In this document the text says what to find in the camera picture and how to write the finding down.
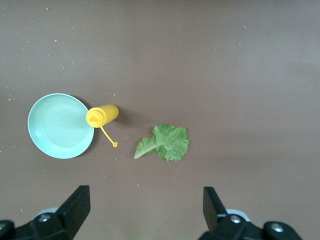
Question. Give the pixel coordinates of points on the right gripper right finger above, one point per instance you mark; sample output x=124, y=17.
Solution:
x=212, y=212

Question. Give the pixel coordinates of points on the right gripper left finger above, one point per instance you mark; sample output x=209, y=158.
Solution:
x=78, y=207

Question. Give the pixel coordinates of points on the green lettuce leaf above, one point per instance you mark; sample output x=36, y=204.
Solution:
x=170, y=142

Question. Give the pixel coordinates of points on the yellow squeeze bottle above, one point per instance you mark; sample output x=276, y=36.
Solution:
x=105, y=115

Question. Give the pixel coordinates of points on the pale green plate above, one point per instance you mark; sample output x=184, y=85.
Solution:
x=57, y=127

